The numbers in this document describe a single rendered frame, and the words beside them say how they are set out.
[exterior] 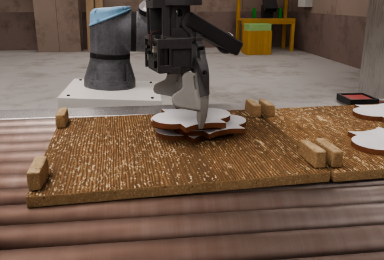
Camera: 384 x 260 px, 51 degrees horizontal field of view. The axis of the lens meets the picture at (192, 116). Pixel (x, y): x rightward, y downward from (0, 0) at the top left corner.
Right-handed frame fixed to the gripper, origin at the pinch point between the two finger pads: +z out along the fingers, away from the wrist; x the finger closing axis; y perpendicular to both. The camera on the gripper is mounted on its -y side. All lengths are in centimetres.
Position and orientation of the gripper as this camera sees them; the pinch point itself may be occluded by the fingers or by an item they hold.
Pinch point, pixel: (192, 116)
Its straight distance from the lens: 70.6
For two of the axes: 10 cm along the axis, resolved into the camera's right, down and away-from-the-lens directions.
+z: 0.0, 9.6, 2.8
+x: 3.8, 2.6, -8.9
